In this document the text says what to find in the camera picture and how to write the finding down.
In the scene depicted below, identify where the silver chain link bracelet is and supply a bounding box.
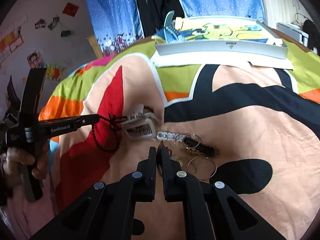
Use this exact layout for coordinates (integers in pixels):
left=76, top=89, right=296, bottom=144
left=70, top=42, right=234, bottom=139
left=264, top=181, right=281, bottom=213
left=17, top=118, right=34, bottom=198
left=156, top=130, right=188, bottom=142

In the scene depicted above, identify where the grey hair claw clip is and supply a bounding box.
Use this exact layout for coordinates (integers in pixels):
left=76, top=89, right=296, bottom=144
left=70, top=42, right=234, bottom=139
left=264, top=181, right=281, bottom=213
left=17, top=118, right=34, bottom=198
left=121, top=104, right=159, bottom=141

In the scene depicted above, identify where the black beaded bracelet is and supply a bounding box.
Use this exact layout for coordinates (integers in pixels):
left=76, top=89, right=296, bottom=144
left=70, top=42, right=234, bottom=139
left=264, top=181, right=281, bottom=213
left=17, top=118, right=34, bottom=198
left=90, top=113, right=128, bottom=153

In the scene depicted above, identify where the person's left hand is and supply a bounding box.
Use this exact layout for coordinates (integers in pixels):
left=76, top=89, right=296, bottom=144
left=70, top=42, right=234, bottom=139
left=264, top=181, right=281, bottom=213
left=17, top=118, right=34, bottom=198
left=3, top=140, right=49, bottom=187

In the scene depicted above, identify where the small wooden cabinet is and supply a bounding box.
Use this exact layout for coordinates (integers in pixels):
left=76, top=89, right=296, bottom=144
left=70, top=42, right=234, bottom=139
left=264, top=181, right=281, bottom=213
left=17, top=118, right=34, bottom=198
left=87, top=34, right=104, bottom=59

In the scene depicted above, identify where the colourful cartoon bed sheet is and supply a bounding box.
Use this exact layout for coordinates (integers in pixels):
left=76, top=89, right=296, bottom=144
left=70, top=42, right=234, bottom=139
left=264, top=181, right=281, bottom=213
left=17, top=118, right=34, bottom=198
left=40, top=36, right=319, bottom=239

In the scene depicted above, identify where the white shallow tray box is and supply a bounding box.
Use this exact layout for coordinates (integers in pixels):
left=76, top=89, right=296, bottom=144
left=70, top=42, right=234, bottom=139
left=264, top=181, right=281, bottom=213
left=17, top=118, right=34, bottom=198
left=151, top=16, right=294, bottom=70

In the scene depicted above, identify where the white bedside cabinet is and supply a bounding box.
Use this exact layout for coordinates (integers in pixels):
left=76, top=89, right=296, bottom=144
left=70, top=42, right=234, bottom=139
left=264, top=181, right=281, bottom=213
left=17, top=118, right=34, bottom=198
left=276, top=22, right=309, bottom=47

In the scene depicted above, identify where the beige wooden wardrobe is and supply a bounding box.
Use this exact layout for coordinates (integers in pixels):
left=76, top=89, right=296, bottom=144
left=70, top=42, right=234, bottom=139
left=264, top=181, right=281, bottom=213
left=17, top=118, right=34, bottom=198
left=263, top=0, right=312, bottom=29

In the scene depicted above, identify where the pile of dark clothes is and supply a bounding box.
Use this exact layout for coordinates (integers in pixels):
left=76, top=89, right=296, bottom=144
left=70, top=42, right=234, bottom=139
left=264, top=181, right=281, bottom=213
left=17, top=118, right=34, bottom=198
left=303, top=20, right=320, bottom=55

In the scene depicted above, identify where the yellow bear wall sticker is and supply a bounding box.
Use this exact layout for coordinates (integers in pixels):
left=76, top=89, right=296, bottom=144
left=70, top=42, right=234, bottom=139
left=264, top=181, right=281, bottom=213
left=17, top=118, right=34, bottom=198
left=40, top=63, right=65, bottom=81

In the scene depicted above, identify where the cartoon wall poster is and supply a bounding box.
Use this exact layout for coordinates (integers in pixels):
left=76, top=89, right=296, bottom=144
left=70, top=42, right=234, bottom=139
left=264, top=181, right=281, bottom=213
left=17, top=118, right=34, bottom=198
left=27, top=50, right=44, bottom=68

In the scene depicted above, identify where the red diamond wall decoration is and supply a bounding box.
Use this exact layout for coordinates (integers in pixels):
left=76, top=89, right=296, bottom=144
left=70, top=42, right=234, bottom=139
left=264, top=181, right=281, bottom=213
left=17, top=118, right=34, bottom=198
left=62, top=2, right=79, bottom=17

